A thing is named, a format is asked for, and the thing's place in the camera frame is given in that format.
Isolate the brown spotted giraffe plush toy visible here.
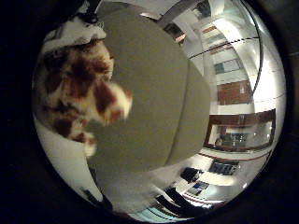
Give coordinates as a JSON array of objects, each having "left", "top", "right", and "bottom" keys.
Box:
[{"left": 32, "top": 38, "right": 134, "bottom": 159}]

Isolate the wood framed window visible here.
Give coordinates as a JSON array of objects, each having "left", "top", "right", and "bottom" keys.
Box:
[{"left": 203, "top": 108, "right": 278, "bottom": 153}]

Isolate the black sofa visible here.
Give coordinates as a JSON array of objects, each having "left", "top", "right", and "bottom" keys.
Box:
[{"left": 154, "top": 186, "right": 216, "bottom": 218}]

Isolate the dark wall monitor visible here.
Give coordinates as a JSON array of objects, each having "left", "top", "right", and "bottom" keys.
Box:
[{"left": 207, "top": 159, "right": 240, "bottom": 176}]

